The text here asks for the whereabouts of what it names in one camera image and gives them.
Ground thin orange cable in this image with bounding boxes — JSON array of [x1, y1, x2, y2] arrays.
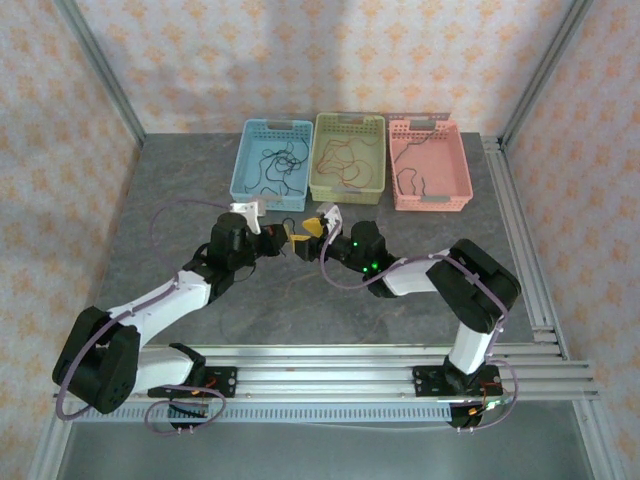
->
[[318, 138, 376, 191]]

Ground thin dark green cable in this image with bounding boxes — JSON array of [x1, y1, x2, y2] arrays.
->
[[393, 130, 438, 199]]

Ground blue plastic basket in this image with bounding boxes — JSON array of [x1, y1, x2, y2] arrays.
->
[[228, 118, 315, 211]]

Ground green plastic basket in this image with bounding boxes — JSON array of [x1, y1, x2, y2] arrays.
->
[[308, 112, 388, 206]]

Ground pink plastic basket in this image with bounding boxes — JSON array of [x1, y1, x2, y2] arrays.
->
[[387, 118, 475, 212]]

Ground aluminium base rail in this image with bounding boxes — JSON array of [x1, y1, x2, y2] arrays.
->
[[52, 343, 600, 402]]

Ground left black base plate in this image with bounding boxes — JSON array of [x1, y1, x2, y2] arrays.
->
[[148, 366, 239, 400]]

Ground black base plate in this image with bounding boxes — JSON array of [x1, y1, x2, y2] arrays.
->
[[148, 366, 239, 400], [412, 364, 501, 399]]

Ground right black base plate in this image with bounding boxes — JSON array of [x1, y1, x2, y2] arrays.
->
[[412, 364, 501, 399]]

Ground aluminium side rail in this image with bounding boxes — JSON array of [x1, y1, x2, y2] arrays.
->
[[480, 133, 570, 362]]

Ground grey slotted cable duct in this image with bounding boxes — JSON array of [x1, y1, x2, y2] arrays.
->
[[112, 402, 454, 424]]

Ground black bracket below rail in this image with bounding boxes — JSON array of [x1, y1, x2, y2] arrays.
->
[[168, 399, 214, 436], [447, 398, 504, 436]]

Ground aluminium frame post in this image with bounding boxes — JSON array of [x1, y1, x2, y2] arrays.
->
[[499, 0, 595, 147], [53, 0, 147, 147]]

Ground aluminium frame leg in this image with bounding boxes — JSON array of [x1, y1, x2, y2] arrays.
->
[[572, 399, 620, 480], [29, 407, 77, 480]]

